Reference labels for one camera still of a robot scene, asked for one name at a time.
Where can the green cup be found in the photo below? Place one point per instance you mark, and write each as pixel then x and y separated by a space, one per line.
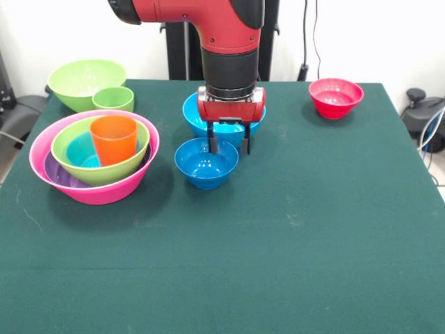
pixel 114 101

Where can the light blue straight-sided bowl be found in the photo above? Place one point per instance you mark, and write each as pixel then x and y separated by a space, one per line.
pixel 80 149

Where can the small dark blue bowl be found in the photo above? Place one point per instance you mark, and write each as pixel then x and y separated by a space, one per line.
pixel 205 167

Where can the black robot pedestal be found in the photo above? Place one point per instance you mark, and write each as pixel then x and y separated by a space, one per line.
pixel 180 52

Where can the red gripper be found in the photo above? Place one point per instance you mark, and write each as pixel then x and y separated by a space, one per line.
pixel 229 109

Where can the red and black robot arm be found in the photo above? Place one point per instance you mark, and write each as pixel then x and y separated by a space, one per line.
pixel 229 41

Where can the large blue bowl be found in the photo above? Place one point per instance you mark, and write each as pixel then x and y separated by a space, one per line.
pixel 194 118

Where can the orange cup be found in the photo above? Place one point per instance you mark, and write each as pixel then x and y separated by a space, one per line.
pixel 114 142

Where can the large pink bowl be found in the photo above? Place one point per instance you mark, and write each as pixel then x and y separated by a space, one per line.
pixel 101 196

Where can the small pink bowl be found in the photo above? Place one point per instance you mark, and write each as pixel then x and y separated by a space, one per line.
pixel 335 104

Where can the green bowl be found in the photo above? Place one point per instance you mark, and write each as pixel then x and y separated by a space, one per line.
pixel 104 174
pixel 80 80

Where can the dark green table cloth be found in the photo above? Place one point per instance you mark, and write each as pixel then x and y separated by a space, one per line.
pixel 208 278

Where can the purple bowl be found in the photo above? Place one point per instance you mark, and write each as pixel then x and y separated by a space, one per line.
pixel 57 174

